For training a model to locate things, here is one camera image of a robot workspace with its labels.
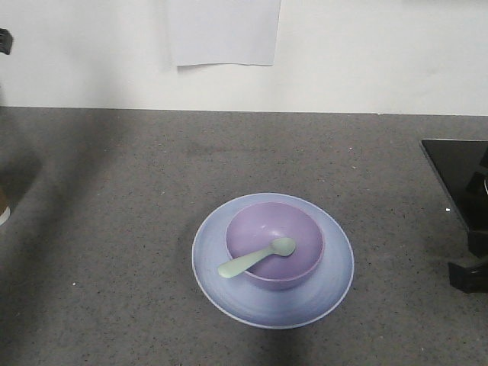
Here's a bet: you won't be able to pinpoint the mint green plastic spoon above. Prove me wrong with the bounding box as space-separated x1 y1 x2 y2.
217 237 297 278

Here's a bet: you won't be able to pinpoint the black induction cooktop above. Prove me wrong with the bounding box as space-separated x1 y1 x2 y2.
421 139 487 258

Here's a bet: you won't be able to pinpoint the white paper sheet on wall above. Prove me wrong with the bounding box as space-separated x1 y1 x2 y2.
167 0 281 66

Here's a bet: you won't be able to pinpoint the light blue plastic plate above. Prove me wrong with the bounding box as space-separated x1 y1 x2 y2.
192 193 355 329

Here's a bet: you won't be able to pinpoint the purple plastic bowl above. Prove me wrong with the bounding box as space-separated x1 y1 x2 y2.
218 201 326 291

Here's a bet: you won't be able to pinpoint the brown paper cup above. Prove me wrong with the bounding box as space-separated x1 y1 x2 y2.
0 189 11 225

